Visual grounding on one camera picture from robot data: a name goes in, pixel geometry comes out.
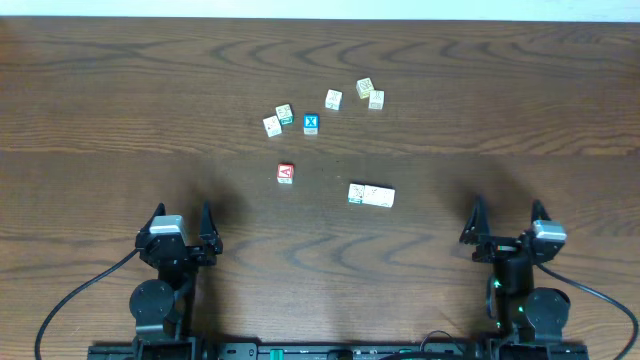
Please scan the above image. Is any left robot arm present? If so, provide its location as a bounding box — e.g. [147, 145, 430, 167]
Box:
[129, 203, 223, 343]

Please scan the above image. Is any wooden block yellow side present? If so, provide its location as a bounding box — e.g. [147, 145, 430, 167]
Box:
[356, 78, 375, 99]

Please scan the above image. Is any wooden block umbrella drawing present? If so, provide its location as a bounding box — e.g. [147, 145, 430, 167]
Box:
[325, 89, 343, 111]

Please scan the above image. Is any wooden block green side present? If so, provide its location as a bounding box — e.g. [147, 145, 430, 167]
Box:
[275, 104, 294, 125]

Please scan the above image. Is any wooden block green L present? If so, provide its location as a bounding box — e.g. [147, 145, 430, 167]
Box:
[377, 188, 395, 208]

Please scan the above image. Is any wooden block green letter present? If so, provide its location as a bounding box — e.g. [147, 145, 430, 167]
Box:
[263, 115, 282, 138]

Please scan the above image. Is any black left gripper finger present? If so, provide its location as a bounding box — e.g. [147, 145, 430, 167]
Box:
[149, 203, 166, 223]
[199, 201, 220, 244]

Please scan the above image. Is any wooden block green edge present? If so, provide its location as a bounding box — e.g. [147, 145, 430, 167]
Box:
[347, 183, 365, 204]

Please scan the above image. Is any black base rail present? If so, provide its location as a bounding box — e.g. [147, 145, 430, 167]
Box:
[87, 337, 589, 360]

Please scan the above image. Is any wooden block red side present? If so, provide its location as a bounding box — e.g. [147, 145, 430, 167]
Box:
[368, 90, 385, 110]

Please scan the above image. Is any wooden block red A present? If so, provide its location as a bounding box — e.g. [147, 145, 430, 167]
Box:
[276, 163, 295, 184]

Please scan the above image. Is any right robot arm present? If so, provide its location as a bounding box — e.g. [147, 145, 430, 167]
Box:
[459, 197, 570, 345]

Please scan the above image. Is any wooden block blue X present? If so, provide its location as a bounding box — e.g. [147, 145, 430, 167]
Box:
[303, 114, 319, 135]

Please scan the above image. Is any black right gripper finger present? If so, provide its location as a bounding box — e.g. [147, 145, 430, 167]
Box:
[531, 199, 551, 223]
[459, 196, 490, 245]

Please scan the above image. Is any wooden block yellow violin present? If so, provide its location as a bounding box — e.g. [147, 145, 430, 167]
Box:
[362, 185, 384, 206]

